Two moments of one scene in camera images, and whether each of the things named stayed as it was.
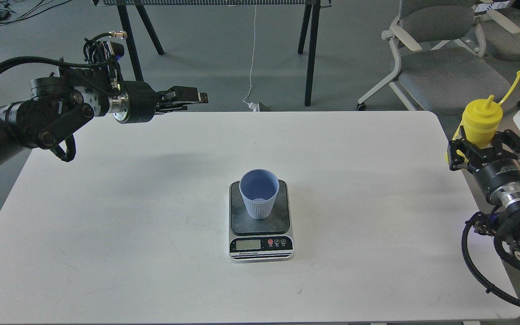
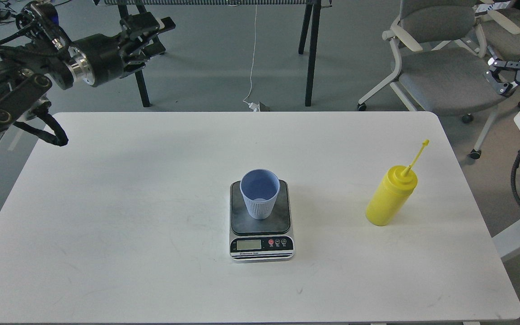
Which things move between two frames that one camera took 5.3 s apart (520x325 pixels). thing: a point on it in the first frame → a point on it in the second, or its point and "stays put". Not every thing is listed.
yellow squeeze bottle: (481, 119) → (392, 193)
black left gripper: (136, 101) → (97, 59)
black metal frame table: (311, 13) stays put
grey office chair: (439, 45) stays put
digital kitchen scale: (252, 239) stays put
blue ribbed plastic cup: (258, 188) stays put
